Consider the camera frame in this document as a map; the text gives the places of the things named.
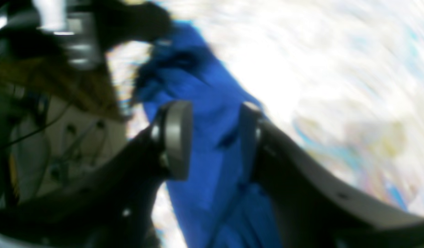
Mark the blue long-sleeve T-shirt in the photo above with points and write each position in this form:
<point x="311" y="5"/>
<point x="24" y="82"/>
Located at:
<point x="213" y="208"/>

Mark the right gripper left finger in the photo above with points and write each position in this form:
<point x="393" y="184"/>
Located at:
<point x="111" y="207"/>

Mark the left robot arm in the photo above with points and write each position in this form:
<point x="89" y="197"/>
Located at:
<point x="82" y="30"/>

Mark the patterned tile tablecloth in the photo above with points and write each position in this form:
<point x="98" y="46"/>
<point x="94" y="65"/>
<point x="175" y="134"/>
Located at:
<point x="323" y="74"/>

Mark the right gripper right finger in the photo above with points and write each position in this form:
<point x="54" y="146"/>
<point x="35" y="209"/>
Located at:
<point x="313" y="208"/>

